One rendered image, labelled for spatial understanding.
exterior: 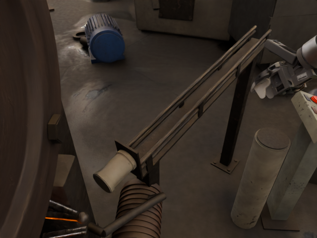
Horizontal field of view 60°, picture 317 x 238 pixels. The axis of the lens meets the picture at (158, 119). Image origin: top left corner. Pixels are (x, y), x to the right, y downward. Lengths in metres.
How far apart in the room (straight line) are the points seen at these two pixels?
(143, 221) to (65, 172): 0.30
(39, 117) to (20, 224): 0.08
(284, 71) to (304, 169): 0.50
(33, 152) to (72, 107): 1.81
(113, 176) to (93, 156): 1.01
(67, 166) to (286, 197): 1.00
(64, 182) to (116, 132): 1.27
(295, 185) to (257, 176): 0.21
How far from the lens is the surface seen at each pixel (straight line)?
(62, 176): 0.52
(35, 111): 0.23
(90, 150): 1.68
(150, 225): 0.76
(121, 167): 0.66
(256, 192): 1.18
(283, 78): 0.81
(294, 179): 1.23
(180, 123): 0.76
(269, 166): 1.06
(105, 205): 1.43
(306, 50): 0.77
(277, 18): 2.25
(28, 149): 0.23
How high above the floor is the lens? 1.19
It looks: 40 degrees down
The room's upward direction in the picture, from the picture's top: straight up
